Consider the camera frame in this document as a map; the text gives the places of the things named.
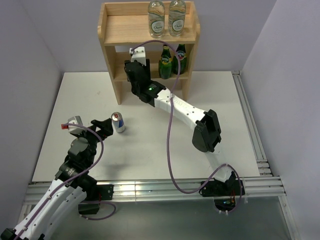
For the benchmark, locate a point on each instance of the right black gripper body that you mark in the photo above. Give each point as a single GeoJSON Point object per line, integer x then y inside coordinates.
{"type": "Point", "coordinates": [147, 69]}

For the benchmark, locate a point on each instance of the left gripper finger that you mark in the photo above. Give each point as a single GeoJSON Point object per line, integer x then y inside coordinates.
{"type": "Point", "coordinates": [106, 131]}
{"type": "Point", "coordinates": [102, 124]}

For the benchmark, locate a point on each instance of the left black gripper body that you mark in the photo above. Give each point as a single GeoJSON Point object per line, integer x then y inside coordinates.
{"type": "Point", "coordinates": [93, 138]}

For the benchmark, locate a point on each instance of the green Perrier bottle yellow label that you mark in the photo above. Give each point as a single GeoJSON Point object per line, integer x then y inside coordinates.
{"type": "Point", "coordinates": [165, 63]}

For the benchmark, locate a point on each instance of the green Perrier bottle red label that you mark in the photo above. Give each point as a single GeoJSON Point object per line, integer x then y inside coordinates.
{"type": "Point", "coordinates": [182, 58]}

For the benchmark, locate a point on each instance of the clear glass bottle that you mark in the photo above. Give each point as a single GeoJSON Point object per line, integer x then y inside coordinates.
{"type": "Point", "coordinates": [176, 17]}
{"type": "Point", "coordinates": [156, 18]}

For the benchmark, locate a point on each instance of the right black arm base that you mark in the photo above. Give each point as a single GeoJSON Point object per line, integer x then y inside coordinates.
{"type": "Point", "coordinates": [228, 190]}

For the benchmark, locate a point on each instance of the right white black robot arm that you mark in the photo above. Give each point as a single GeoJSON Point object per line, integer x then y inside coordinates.
{"type": "Point", "coordinates": [204, 124]}

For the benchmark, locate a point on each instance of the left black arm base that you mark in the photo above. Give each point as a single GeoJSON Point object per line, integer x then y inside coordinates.
{"type": "Point", "coordinates": [100, 193]}

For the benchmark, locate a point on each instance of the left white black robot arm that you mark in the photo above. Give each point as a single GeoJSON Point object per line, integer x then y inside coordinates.
{"type": "Point", "coordinates": [71, 185]}

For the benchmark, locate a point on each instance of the wooden three-tier shelf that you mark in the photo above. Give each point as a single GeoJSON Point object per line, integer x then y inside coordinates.
{"type": "Point", "coordinates": [123, 25]}

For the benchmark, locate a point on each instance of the silver blue can left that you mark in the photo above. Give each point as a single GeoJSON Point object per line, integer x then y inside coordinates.
{"type": "Point", "coordinates": [118, 122]}

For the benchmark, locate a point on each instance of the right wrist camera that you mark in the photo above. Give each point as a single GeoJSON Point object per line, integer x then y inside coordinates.
{"type": "Point", "coordinates": [138, 54]}

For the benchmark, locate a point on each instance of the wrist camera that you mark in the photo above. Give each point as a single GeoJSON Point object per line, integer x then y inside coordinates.
{"type": "Point", "coordinates": [73, 124]}
{"type": "Point", "coordinates": [138, 54]}

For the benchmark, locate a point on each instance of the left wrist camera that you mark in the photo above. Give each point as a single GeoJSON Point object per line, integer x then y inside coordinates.
{"type": "Point", "coordinates": [73, 124]}

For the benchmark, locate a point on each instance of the aluminium frame rail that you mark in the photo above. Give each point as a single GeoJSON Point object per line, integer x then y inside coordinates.
{"type": "Point", "coordinates": [149, 181]}

